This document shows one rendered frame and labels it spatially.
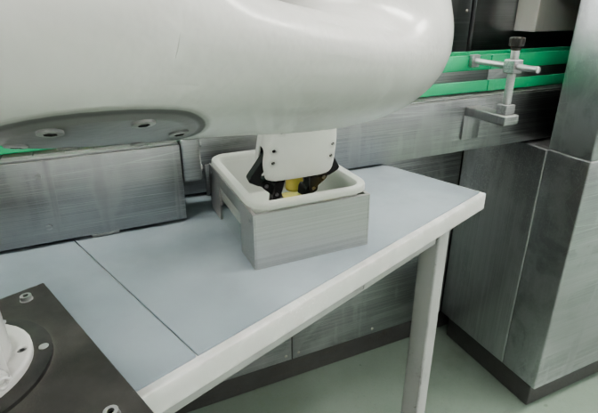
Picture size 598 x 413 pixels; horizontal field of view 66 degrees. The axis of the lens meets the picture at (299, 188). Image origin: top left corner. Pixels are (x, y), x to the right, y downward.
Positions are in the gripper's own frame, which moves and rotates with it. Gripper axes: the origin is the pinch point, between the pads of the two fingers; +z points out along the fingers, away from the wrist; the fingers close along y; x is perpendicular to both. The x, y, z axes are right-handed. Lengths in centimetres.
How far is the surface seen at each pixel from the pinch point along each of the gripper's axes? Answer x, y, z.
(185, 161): -11.6, 12.5, -1.5
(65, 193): -10.9, 29.3, 0.8
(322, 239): 7.7, -1.7, 1.3
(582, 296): 7, -83, 43
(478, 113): -17, -51, 0
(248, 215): 4.8, 8.1, -2.9
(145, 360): 18.9, 23.0, 0.6
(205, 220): -8.4, 10.5, 8.0
